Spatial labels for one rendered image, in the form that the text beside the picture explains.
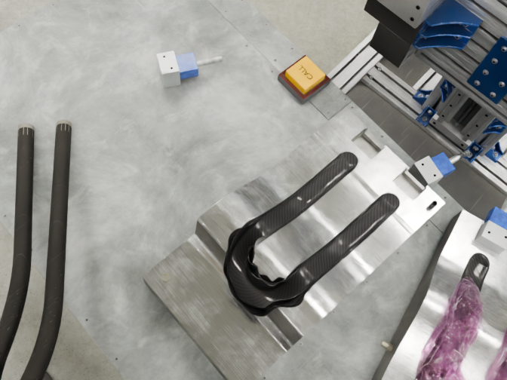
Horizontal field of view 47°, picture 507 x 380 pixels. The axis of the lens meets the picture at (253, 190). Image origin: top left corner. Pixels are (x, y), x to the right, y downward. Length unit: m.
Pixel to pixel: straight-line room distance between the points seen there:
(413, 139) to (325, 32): 0.63
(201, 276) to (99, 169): 0.31
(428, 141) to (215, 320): 1.16
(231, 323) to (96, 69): 0.61
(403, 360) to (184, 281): 0.39
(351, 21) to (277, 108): 1.23
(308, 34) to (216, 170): 1.27
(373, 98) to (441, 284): 1.02
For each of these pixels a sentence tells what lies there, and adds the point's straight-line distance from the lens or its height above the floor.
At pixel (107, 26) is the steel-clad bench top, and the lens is 1.35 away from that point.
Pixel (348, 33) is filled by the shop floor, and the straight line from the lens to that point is 2.39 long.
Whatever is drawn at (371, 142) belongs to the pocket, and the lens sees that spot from 1.16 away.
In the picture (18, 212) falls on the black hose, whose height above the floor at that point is 0.86.
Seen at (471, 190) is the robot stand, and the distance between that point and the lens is 1.96.
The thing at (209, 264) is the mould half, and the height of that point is 0.86.
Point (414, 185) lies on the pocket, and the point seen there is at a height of 0.86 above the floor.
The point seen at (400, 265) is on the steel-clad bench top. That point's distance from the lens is 1.16.
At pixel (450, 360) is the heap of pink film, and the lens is 1.06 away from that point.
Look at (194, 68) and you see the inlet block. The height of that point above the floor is 0.84.
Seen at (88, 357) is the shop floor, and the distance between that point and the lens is 1.92.
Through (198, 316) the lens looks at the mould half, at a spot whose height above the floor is 0.86.
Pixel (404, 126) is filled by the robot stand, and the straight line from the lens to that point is 1.98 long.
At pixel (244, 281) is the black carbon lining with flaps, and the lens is 1.03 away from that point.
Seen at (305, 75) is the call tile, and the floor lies 0.84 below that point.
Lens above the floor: 1.87
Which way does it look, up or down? 68 degrees down
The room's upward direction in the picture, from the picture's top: 11 degrees clockwise
